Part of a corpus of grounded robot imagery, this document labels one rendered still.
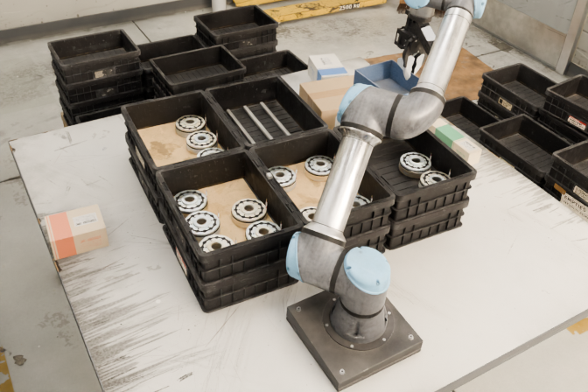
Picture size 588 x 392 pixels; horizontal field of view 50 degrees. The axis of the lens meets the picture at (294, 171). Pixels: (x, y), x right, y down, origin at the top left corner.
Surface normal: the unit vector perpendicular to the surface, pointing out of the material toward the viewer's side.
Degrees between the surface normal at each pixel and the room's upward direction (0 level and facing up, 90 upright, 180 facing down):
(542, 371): 0
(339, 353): 4
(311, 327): 4
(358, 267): 10
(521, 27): 90
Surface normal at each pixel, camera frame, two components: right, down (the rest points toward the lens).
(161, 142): 0.04, -0.80
